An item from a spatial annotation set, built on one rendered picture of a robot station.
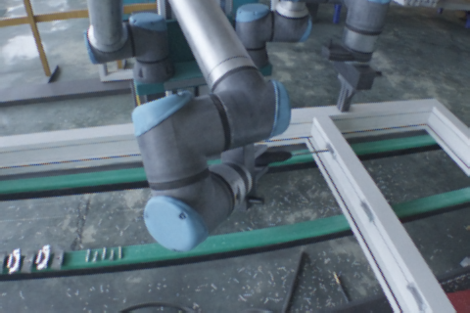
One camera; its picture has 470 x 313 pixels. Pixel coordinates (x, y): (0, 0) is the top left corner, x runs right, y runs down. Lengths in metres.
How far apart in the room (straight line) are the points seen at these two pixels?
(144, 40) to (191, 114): 0.95
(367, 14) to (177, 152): 0.53
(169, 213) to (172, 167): 0.06
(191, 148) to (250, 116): 0.09
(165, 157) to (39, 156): 0.52
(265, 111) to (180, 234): 0.21
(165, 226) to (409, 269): 0.42
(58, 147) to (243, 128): 0.53
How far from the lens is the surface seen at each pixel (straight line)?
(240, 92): 0.47
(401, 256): 0.63
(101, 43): 1.29
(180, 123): 0.42
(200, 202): 0.44
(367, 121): 0.97
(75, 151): 0.86
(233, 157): 0.60
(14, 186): 0.89
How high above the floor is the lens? 1.42
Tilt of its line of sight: 39 degrees down
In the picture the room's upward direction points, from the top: 3 degrees clockwise
